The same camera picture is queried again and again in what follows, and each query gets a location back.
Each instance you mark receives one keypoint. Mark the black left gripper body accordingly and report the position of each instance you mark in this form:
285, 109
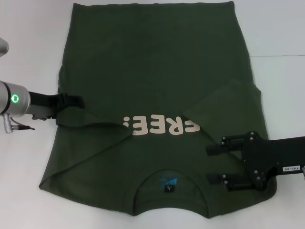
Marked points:
43, 105

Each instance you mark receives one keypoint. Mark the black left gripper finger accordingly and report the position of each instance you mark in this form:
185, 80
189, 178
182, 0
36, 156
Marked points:
74, 99
74, 105

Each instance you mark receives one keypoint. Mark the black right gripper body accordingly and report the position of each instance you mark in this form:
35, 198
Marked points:
264, 157

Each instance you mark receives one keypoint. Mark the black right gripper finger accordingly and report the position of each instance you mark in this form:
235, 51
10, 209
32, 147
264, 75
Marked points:
215, 150
233, 183

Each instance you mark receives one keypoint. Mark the dark green FREE t-shirt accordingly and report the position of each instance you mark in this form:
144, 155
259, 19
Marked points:
152, 71

